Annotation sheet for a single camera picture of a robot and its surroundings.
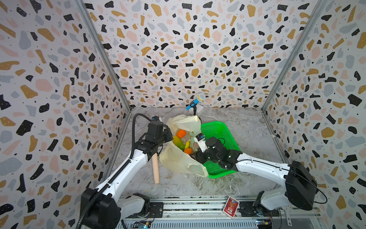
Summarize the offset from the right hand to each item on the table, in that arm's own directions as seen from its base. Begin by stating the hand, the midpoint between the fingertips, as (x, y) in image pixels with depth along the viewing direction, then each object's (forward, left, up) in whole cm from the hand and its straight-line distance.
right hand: (191, 150), depth 79 cm
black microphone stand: (+34, -2, -3) cm, 34 cm away
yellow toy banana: (+10, +3, -12) cm, 16 cm away
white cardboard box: (+45, -6, -14) cm, 47 cm away
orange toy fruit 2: (+5, +2, -10) cm, 11 cm away
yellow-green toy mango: (+12, +9, -12) cm, 19 cm away
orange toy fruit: (+19, +8, -11) cm, 23 cm away
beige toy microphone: (-5, +22, -13) cm, 26 cm away
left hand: (+9, +12, +7) cm, 16 cm away
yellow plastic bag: (-2, +10, -4) cm, 11 cm away
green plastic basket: (+21, -19, -9) cm, 29 cm away
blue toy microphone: (+33, -5, +9) cm, 34 cm away
